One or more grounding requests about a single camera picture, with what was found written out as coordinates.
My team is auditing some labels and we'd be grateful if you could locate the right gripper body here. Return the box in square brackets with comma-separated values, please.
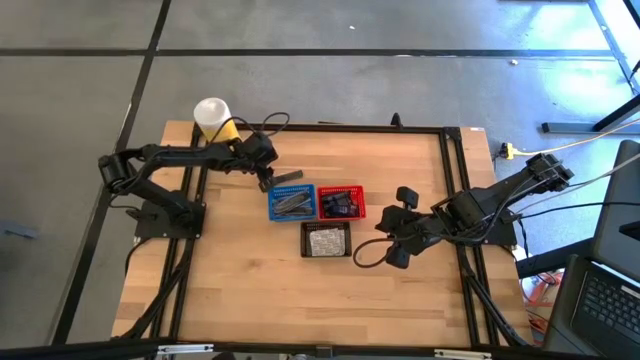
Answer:
[374, 185, 451, 271]

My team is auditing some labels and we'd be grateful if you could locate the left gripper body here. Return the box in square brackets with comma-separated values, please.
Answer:
[233, 130, 280, 177]

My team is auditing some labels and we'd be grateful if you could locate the blue plastic basket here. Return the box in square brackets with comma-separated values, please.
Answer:
[267, 183, 318, 223]

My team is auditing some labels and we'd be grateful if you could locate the black plastic basket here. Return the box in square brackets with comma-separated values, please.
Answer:
[300, 220, 353, 258]

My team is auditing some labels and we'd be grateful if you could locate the red plastic basket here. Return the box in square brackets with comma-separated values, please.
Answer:
[315, 184, 367, 223]

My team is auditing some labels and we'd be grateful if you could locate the yellow white wipes canister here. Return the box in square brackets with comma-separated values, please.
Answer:
[193, 96, 243, 146]

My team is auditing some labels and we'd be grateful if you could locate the black side desk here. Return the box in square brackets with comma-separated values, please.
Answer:
[516, 237, 596, 280]

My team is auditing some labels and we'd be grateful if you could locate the black standing desk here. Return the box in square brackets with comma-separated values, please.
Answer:
[541, 93, 640, 135]

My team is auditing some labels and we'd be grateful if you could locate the open black laptop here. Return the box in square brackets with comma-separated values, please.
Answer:
[542, 253, 640, 360]

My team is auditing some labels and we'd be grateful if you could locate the dark grey monitor panel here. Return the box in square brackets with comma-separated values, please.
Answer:
[591, 139, 640, 284]

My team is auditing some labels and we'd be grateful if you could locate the grey floor tape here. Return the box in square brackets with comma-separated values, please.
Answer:
[1, 223, 40, 240]

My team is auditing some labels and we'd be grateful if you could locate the black gantry crossbar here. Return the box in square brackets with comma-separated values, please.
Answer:
[0, 338, 640, 360]

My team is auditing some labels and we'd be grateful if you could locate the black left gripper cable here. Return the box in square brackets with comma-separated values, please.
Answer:
[208, 111, 292, 147]

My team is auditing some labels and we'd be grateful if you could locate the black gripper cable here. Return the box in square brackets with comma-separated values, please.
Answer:
[352, 236, 401, 270]
[208, 111, 292, 147]

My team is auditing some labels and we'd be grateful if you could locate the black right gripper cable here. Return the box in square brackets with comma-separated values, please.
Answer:
[352, 236, 401, 270]

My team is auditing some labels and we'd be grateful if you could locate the yellow extension cord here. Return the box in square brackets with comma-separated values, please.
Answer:
[501, 118, 640, 161]

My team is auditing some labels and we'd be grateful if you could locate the silver gantry bracket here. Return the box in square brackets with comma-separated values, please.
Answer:
[156, 343, 215, 356]
[433, 348, 494, 360]

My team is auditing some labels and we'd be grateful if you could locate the black floor cable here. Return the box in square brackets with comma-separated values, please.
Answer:
[499, 185, 640, 221]

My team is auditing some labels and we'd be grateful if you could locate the grey floor cable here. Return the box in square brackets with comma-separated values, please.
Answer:
[514, 152, 640, 215]

